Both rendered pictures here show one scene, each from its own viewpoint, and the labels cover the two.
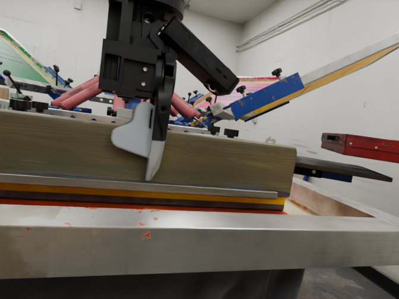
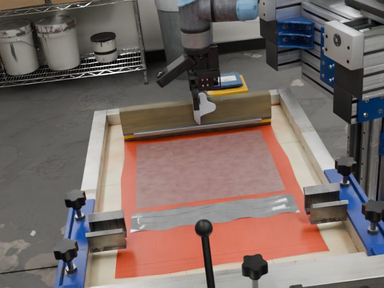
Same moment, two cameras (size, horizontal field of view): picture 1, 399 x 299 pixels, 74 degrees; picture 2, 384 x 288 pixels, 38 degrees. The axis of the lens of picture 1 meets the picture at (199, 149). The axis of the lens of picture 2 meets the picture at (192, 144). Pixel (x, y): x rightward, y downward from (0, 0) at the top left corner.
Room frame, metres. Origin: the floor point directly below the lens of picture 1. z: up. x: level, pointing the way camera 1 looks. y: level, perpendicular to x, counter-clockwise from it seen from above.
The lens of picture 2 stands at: (1.64, 0.40, 1.67)
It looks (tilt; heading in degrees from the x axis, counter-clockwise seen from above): 29 degrees down; 196
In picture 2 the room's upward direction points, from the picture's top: 6 degrees counter-clockwise
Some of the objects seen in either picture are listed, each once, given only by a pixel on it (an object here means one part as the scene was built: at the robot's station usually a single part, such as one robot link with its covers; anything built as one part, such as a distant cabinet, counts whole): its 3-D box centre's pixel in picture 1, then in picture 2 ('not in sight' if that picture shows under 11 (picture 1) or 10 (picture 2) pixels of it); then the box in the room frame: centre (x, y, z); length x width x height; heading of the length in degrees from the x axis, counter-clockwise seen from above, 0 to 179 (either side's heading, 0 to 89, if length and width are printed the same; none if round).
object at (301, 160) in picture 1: (237, 156); not in sight; (1.43, -0.21, 0.91); 1.34 x 0.40 x 0.08; 77
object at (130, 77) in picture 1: (142, 52); (202, 67); (0.33, 0.08, 1.14); 0.09 x 0.08 x 0.12; 107
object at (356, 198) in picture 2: not in sight; (357, 218); (0.71, 0.47, 0.97); 0.30 x 0.05 x 0.07; 17
